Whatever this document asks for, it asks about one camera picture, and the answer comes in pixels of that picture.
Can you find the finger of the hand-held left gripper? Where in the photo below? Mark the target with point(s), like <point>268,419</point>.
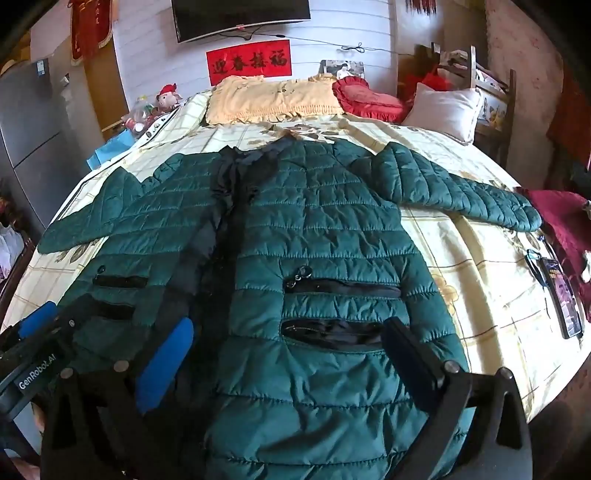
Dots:
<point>36,318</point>

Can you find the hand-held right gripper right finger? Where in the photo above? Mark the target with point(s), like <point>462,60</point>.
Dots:
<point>406,350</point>

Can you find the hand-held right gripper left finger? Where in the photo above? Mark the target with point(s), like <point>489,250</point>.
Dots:
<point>164,367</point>

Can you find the green quilted jacket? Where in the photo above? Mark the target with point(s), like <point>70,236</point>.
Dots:
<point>323,230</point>

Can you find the floral cream bed sheet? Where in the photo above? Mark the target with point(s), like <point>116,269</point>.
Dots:
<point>466,263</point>

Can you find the grey refrigerator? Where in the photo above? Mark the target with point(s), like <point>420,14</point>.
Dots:
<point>32,129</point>

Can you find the dark red cloth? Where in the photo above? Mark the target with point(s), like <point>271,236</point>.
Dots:
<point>561,217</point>

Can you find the clutter of plastic bags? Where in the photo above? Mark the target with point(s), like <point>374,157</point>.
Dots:
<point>138,113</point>

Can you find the white pillow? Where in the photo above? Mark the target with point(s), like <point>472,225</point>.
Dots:
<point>443,110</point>

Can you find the wooden cabinet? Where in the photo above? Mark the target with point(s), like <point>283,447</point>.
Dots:
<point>106,83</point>

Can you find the red heart-shaped pillow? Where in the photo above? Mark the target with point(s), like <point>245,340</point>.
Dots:
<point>369,101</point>

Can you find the plush pig toy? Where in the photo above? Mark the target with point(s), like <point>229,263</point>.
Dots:
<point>167,98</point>

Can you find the red clothing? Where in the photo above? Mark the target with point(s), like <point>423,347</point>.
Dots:
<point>429,83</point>

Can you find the wooden chair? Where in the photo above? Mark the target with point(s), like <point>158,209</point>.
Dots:
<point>496,92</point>

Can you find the yellow frilled pillow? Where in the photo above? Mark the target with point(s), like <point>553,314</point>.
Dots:
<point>272,99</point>

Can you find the framed picture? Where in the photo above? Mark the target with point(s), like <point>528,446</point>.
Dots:
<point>341,69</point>

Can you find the red hanging pennant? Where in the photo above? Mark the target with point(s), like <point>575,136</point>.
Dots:
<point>90,27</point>

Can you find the red wall banner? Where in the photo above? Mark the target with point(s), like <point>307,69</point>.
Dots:
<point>249,62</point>

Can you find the wall-mounted television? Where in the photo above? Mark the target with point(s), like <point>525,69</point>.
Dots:
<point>240,14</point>

